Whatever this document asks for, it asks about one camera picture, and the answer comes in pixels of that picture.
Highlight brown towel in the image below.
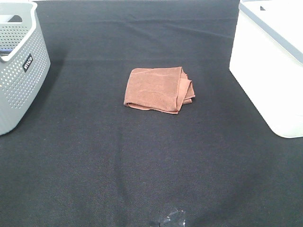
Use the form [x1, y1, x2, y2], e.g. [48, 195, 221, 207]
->
[124, 67, 196, 114]

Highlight black tablecloth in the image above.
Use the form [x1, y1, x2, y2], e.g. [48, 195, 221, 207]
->
[0, 0, 303, 227]

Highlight clear tape patch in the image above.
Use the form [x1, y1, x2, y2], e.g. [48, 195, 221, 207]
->
[148, 209, 186, 227]

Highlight white plastic storage box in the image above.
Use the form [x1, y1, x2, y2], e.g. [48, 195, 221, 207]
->
[229, 0, 303, 138]

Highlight grey perforated plastic basket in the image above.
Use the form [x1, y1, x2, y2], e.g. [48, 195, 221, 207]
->
[0, 0, 50, 135]

